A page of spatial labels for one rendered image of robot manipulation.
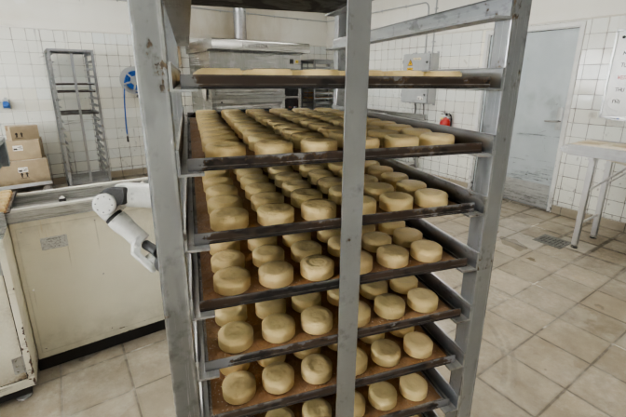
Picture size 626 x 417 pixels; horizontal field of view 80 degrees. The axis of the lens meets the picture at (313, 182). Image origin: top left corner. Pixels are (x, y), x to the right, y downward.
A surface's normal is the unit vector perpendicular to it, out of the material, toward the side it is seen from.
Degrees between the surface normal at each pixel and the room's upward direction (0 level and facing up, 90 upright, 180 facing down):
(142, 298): 90
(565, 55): 90
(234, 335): 0
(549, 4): 90
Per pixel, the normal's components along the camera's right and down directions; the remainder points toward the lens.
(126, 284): 0.55, 0.23
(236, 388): 0.00, -0.96
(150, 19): 0.31, 0.26
